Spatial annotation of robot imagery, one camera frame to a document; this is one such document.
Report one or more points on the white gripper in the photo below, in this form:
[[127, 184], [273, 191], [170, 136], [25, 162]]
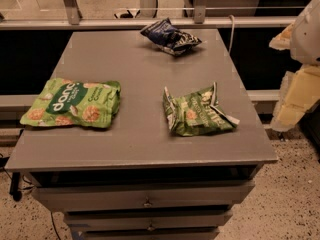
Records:
[[307, 37]]

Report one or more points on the blue chip bag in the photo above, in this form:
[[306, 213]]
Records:
[[170, 39]]

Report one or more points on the crumpled green chip bag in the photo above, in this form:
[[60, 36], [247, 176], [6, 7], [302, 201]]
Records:
[[197, 113]]

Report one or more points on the green rice chip bag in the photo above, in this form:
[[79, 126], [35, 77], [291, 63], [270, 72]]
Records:
[[64, 102]]

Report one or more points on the grey drawer cabinet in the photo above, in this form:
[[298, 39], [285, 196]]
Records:
[[135, 180]]

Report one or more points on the grey metal railing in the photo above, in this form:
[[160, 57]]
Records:
[[122, 14]]

